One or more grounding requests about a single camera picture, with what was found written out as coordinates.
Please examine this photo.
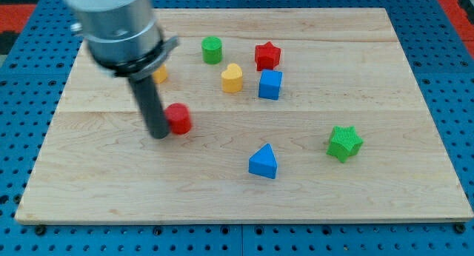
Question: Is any blue cube block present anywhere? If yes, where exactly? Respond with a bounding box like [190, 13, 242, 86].
[258, 70, 283, 100]

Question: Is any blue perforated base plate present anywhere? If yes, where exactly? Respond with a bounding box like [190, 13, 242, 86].
[1, 0, 473, 255]

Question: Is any red cylinder block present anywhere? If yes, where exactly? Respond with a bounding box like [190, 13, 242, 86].
[164, 103, 192, 135]

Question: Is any yellow heart block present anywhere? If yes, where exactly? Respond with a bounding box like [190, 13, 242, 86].
[221, 63, 243, 93]

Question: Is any wooden board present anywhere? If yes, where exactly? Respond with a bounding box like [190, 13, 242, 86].
[16, 8, 473, 225]

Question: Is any blue triangle block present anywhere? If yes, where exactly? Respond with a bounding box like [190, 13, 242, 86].
[248, 144, 278, 179]

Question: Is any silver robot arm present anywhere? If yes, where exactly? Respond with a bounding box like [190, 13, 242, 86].
[63, 0, 179, 139]

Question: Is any red star block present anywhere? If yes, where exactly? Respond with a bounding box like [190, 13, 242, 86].
[254, 41, 281, 71]

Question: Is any green star block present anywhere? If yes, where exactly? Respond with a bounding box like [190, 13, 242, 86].
[326, 126, 364, 163]

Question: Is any green cylinder block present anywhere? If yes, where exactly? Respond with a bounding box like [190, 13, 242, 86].
[201, 36, 223, 64]

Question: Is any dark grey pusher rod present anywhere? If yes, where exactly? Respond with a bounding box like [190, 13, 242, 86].
[128, 76, 170, 139]

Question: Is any yellow hexagon block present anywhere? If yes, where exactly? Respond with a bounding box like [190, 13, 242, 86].
[152, 64, 168, 84]

